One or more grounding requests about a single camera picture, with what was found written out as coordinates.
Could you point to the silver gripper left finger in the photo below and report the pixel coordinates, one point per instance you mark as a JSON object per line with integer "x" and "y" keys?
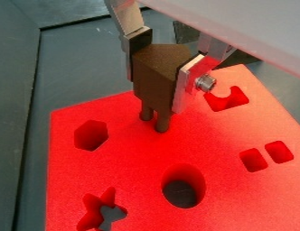
{"x": 135, "y": 35}

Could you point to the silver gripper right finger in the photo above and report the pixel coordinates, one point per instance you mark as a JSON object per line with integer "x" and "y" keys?
{"x": 194, "y": 73}

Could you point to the brown three prong object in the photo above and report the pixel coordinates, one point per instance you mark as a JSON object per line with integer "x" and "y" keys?
{"x": 155, "y": 64}

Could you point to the black curved block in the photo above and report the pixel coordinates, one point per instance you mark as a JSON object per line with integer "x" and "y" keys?
{"x": 189, "y": 33}

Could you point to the red shape sorting board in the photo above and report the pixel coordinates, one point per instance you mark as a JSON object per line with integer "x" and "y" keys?
{"x": 220, "y": 173}

